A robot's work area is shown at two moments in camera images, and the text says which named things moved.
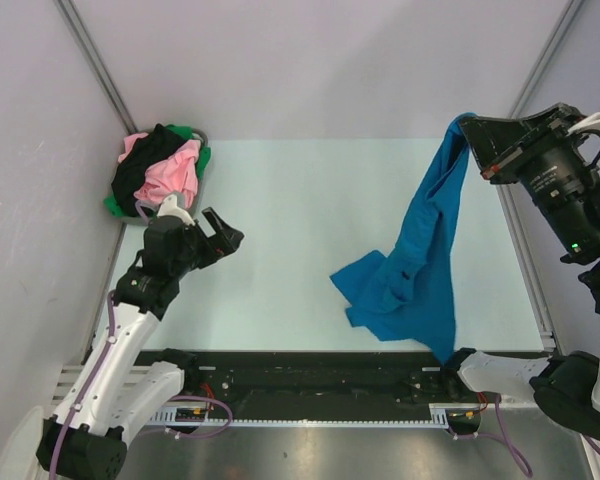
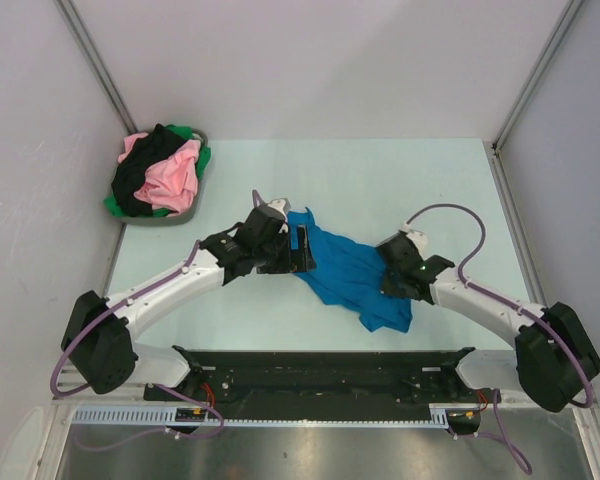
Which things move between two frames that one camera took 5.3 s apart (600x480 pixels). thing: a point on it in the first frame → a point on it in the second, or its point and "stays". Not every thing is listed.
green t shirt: (185, 134) stays
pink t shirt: (175, 172) stays
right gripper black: (504, 148) → (387, 288)
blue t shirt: (407, 292) → (349, 275)
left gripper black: (225, 240) → (299, 260)
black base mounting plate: (317, 379) stays
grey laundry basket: (134, 221) stays
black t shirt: (129, 172) stays
